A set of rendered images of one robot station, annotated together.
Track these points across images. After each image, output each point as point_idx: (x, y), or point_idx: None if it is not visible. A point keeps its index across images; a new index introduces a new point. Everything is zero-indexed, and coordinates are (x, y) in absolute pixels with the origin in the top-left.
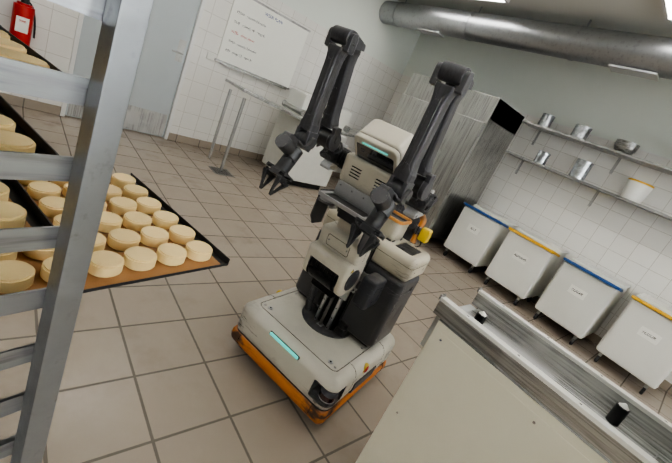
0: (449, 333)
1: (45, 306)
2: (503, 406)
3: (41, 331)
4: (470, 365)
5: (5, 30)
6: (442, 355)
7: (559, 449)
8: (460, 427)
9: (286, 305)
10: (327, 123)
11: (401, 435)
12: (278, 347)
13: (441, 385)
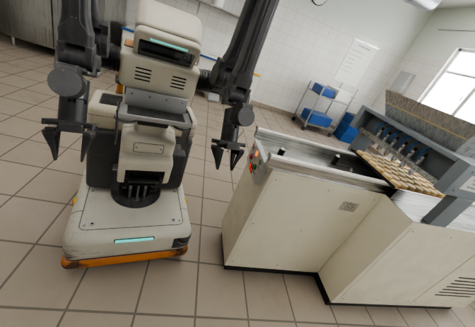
0: (280, 174)
1: None
2: (314, 191)
3: None
4: (295, 183)
5: None
6: (278, 186)
7: (338, 193)
8: (292, 210)
9: (100, 208)
10: None
11: (257, 230)
12: (129, 244)
13: (279, 199)
